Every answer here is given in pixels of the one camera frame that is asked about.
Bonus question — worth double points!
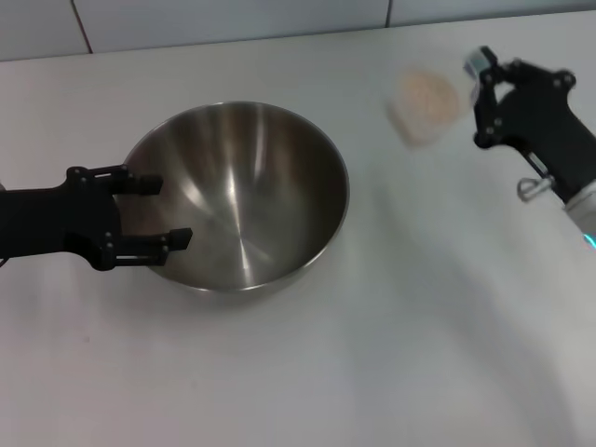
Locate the white rice grains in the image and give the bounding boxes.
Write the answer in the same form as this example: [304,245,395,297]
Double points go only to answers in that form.
[398,69,460,127]

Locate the stainless steel mixing bowl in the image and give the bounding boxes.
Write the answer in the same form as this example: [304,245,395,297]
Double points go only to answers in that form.
[121,100,351,294]

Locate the right wrist connector cable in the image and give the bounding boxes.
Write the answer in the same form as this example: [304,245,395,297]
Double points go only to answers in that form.
[516,159,558,203]

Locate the clear plastic measuring cup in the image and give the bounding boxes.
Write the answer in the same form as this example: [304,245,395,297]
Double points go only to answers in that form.
[387,67,462,150]

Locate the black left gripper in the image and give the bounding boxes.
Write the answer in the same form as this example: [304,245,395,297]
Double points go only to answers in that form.
[0,163,195,273]

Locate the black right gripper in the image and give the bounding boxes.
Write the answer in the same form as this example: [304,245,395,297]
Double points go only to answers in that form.
[463,45,596,204]

